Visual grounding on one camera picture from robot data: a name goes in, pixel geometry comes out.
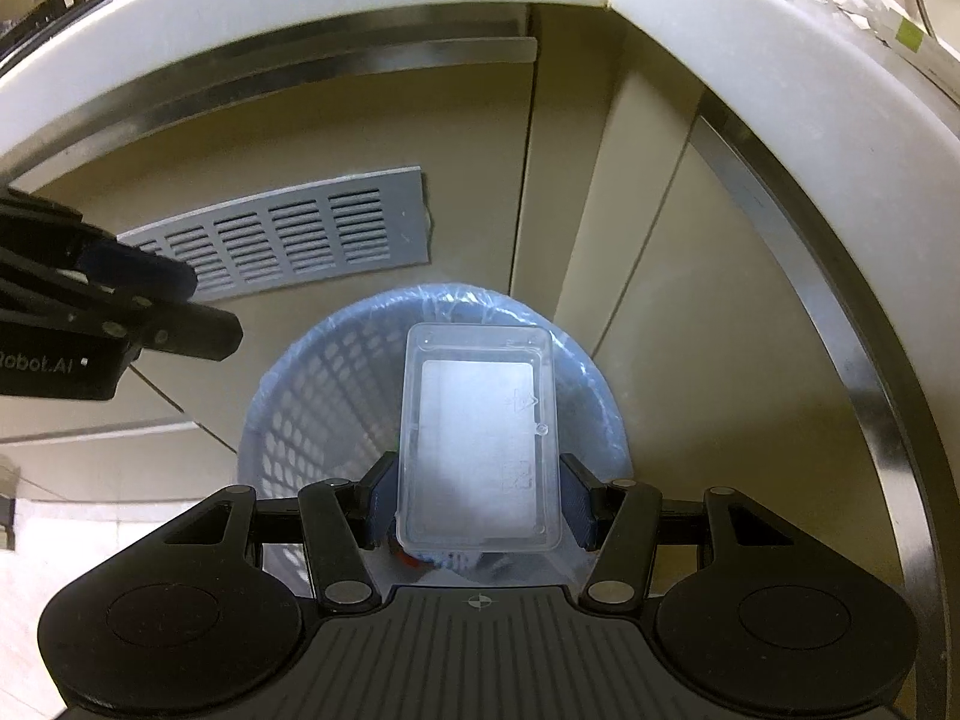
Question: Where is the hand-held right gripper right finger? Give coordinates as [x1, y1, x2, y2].
[559, 454, 805, 614]

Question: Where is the white carton box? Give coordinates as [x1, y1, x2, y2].
[870, 11, 960, 95]

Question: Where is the black stove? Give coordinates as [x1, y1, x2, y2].
[0, 0, 98, 53]

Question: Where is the clear plastic box lid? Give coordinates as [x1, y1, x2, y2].
[395, 322, 563, 554]

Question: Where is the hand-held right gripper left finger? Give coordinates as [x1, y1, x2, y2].
[161, 452, 402, 614]

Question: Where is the grey cabinet vent grille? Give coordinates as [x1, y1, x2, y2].
[116, 165, 432, 305]

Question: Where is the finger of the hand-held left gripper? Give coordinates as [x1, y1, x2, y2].
[0, 191, 200, 301]
[0, 274, 242, 361]

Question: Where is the blue mesh trash bin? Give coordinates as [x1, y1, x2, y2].
[238, 283, 629, 593]

